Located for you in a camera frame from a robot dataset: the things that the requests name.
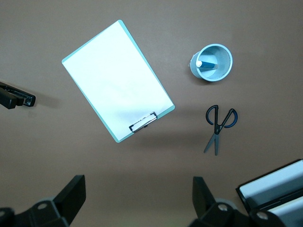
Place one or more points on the white paper sheet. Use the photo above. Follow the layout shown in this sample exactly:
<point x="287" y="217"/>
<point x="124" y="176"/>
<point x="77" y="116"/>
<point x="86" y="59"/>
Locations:
<point x="113" y="78"/>

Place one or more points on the mint green clipboard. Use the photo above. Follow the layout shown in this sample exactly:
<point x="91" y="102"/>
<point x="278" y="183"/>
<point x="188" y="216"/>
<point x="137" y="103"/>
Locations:
<point x="119" y="140"/>

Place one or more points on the black stacked letter tray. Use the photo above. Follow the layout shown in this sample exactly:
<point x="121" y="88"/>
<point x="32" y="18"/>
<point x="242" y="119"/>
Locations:
<point x="265" y="201"/>

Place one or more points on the black stapler red end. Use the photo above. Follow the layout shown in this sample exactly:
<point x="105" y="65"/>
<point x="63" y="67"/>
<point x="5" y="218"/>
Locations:
<point x="9" y="99"/>

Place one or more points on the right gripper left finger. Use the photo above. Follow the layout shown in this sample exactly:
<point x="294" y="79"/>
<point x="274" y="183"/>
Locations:
<point x="71" y="196"/>

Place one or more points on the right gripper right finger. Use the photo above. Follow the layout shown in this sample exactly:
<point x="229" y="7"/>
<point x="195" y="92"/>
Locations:
<point x="203" y="198"/>

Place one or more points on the light blue mesh cup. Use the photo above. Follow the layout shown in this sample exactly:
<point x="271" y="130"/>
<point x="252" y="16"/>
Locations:
<point x="220" y="71"/>

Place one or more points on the black blue scissors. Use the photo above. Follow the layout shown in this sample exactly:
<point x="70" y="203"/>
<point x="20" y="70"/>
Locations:
<point x="216" y="131"/>

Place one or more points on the blue marker white cap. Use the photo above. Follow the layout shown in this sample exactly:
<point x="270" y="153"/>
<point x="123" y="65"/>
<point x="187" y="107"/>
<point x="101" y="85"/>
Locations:
<point x="208" y="64"/>

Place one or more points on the white paper stack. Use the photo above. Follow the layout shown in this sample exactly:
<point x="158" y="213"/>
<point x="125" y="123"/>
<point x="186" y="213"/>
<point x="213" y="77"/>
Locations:
<point x="293" y="210"/>
<point x="279" y="179"/>

